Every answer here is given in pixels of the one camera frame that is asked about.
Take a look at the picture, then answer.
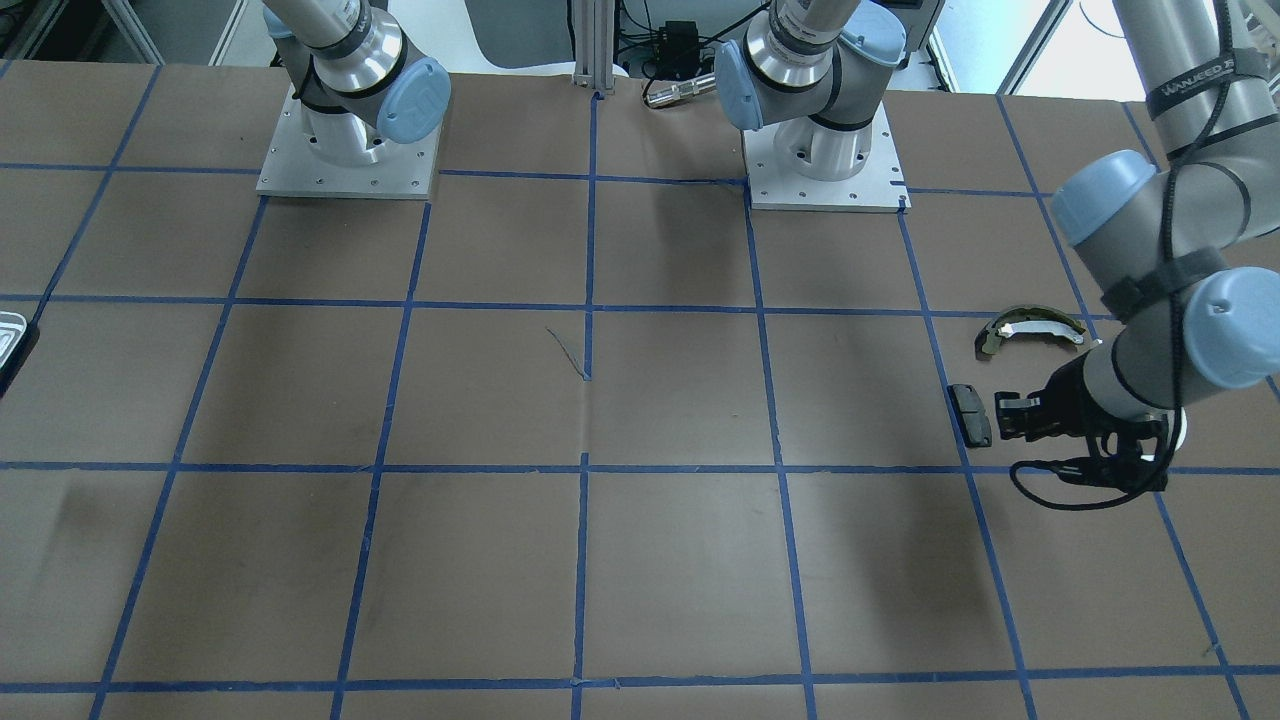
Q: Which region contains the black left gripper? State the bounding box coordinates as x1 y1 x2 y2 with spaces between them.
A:
995 357 1171 493

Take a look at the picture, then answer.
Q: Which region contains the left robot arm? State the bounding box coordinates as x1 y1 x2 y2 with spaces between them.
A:
714 1 1279 509

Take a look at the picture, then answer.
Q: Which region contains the dark brake pad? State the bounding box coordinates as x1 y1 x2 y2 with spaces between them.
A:
947 383 993 448

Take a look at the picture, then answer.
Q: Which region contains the olive curved brake shoe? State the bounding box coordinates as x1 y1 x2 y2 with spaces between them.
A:
974 304 1087 357

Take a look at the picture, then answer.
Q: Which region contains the silver cylindrical tool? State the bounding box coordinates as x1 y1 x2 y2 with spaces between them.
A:
643 73 716 110

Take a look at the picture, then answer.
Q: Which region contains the black power brick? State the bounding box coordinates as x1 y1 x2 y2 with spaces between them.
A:
653 20 701 81

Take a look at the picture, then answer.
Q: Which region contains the white curved plastic bracket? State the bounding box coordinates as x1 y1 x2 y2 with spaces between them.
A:
1140 407 1190 462

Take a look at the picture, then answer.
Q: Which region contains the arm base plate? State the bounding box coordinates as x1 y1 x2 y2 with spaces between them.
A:
256 92 442 201
742 104 913 213

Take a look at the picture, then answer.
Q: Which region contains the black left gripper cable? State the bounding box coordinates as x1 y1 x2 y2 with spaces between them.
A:
1009 0 1242 512

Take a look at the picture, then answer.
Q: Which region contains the aluminium frame post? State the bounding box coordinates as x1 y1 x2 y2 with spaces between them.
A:
568 0 617 100

